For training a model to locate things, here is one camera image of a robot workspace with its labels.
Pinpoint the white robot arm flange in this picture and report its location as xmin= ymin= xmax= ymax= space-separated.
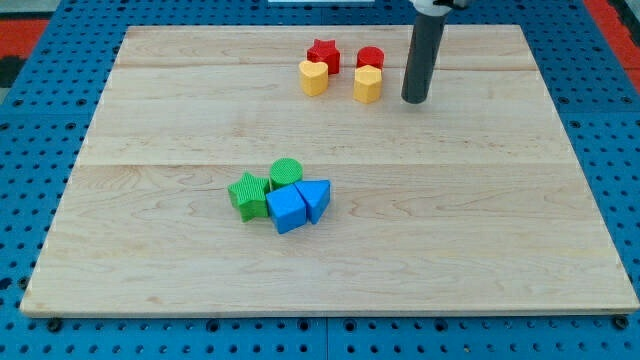
xmin=410 ymin=0 xmax=474 ymax=17

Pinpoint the red star block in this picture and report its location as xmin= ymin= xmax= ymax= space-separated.
xmin=306 ymin=39 xmax=341 ymax=75

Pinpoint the light wooden board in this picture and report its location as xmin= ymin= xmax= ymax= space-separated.
xmin=21 ymin=25 xmax=639 ymax=318

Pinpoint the blue triangle block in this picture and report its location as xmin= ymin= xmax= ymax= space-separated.
xmin=294 ymin=179 xmax=331 ymax=224

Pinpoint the red cylinder block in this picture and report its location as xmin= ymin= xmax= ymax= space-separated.
xmin=356 ymin=46 xmax=385 ymax=70

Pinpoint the blue cube block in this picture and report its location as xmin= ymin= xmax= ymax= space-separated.
xmin=266 ymin=185 xmax=307 ymax=234

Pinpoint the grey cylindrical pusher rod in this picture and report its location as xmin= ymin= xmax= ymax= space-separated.
xmin=401 ymin=13 xmax=446 ymax=104

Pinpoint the green cylinder block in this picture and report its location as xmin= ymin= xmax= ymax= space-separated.
xmin=269 ymin=158 xmax=304 ymax=190

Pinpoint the green star block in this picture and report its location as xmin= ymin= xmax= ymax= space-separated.
xmin=227 ymin=172 xmax=271 ymax=222

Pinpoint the yellow pentagon block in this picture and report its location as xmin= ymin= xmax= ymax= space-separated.
xmin=353 ymin=65 xmax=382 ymax=104

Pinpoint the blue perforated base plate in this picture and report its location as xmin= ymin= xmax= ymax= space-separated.
xmin=1 ymin=1 xmax=639 ymax=359

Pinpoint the yellow heart block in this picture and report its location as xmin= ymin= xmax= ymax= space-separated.
xmin=298 ymin=60 xmax=329 ymax=97

